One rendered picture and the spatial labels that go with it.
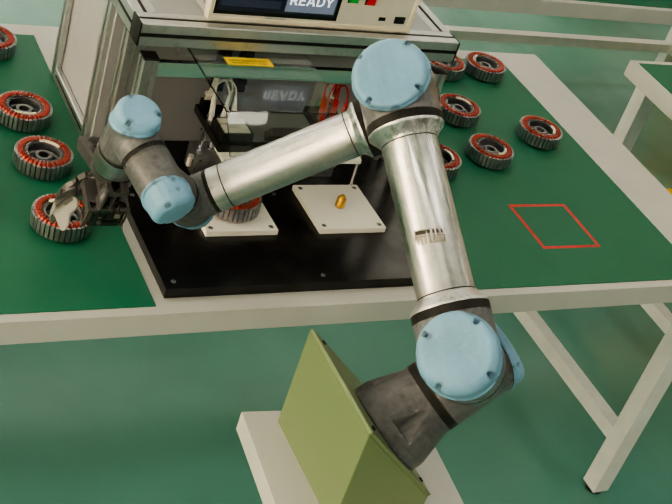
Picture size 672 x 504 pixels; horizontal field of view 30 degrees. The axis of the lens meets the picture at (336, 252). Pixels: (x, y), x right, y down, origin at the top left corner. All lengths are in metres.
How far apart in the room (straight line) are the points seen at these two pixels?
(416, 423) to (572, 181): 1.29
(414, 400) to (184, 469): 1.20
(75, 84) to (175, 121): 0.23
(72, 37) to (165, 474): 1.02
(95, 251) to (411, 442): 0.73
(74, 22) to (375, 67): 1.00
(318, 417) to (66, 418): 1.21
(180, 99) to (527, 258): 0.80
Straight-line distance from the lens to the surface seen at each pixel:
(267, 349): 3.38
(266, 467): 1.98
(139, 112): 1.95
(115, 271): 2.26
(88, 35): 2.60
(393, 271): 2.44
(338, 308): 2.35
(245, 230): 2.39
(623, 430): 3.25
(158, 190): 1.91
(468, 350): 1.73
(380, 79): 1.84
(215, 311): 2.23
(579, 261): 2.76
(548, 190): 2.97
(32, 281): 2.20
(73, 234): 2.29
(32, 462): 2.94
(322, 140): 2.00
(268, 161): 2.01
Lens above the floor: 2.12
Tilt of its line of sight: 34 degrees down
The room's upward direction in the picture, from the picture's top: 19 degrees clockwise
